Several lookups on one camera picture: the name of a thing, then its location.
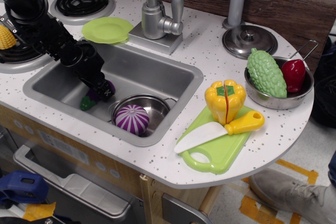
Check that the grey support pole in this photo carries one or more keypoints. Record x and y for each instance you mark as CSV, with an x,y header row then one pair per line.
x,y
235,13

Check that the rear black coil burner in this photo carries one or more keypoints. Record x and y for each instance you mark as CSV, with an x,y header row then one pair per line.
x,y
79,12

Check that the silver oven door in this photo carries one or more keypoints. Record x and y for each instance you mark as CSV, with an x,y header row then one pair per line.
x,y
84,199

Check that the red toy pepper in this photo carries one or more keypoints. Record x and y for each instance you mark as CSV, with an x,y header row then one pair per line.
x,y
294,73

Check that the yellow toy bell pepper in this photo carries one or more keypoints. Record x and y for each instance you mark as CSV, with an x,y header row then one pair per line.
x,y
225,99

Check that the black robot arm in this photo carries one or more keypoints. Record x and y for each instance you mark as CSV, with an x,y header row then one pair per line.
x,y
36,25

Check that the black coil burner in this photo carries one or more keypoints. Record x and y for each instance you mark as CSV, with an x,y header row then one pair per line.
x,y
23,58
79,12

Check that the steel pot in sink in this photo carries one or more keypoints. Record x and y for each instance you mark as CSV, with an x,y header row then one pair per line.
x,y
156,107

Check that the silver toy faucet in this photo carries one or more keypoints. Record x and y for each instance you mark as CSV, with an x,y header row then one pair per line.
x,y
157,31

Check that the purple white striped toy onion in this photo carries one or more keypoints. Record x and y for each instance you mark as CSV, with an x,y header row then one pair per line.
x,y
133,119

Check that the front black coil burner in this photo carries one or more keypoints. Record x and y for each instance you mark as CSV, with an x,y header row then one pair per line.
x,y
23,58

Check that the green toy bitter gourd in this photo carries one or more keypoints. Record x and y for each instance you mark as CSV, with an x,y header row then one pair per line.
x,y
266,74

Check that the purple toy eggplant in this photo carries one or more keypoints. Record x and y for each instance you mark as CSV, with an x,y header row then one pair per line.
x,y
86,103

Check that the grey toy sink basin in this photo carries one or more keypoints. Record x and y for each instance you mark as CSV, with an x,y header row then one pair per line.
x,y
132,71

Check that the steel pot lid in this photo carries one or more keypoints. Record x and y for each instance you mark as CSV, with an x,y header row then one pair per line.
x,y
241,39

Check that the yellow toy corn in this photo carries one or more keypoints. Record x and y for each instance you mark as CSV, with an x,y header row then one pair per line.
x,y
7,39

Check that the blue clamp tool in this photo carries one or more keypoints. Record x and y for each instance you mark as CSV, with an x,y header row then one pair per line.
x,y
23,187

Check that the light green plastic plate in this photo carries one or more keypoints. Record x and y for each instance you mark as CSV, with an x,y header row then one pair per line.
x,y
107,30

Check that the grey shoe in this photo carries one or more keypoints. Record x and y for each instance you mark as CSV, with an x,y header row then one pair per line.
x,y
315,203

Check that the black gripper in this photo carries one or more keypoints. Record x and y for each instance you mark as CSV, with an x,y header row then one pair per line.
x,y
83,58

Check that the yellow handled toy knife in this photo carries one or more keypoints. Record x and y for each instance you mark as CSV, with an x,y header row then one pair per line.
x,y
251,121

